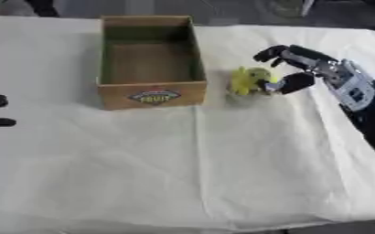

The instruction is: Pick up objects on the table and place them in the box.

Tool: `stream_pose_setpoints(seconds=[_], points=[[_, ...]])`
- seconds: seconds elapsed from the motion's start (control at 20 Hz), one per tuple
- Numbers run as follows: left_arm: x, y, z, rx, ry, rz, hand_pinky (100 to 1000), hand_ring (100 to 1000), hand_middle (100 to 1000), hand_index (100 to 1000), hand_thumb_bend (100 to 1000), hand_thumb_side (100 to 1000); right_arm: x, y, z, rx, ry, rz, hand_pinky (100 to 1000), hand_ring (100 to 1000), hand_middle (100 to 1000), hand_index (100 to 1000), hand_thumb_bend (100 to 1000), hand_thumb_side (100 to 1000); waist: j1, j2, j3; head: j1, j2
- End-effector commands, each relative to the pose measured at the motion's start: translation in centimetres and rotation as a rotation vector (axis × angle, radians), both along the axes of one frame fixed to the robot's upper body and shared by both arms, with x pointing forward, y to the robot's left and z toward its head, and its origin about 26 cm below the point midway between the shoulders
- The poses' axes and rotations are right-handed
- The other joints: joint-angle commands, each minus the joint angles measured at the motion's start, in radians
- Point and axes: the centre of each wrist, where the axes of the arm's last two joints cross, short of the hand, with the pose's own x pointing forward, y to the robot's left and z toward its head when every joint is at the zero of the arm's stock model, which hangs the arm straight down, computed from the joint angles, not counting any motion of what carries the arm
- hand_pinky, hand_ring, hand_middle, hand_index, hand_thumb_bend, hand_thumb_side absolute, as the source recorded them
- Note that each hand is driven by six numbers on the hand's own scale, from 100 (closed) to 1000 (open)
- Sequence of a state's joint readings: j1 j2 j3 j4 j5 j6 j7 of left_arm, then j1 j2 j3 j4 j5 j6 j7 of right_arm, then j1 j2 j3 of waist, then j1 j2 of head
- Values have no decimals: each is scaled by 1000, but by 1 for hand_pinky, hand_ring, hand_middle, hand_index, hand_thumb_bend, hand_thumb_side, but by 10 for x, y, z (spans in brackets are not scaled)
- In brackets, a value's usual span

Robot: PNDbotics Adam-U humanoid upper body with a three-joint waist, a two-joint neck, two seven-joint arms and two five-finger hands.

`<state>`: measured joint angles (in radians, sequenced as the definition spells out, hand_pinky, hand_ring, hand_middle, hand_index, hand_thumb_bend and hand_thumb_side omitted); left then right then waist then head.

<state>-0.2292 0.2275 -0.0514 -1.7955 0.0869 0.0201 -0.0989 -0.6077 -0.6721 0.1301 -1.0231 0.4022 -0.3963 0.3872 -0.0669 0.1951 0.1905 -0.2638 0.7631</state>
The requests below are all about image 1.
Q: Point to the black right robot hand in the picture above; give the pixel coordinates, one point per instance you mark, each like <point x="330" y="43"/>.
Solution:
<point x="301" y="79"/>

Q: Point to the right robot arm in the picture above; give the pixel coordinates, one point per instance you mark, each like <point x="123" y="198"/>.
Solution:
<point x="367" y="100"/>

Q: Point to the tan cardboard box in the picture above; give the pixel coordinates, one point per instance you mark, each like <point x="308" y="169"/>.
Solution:
<point x="151" y="62"/>

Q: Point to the yellow green toy fruit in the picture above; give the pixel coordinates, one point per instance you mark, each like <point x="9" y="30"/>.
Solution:
<point x="249" y="80"/>

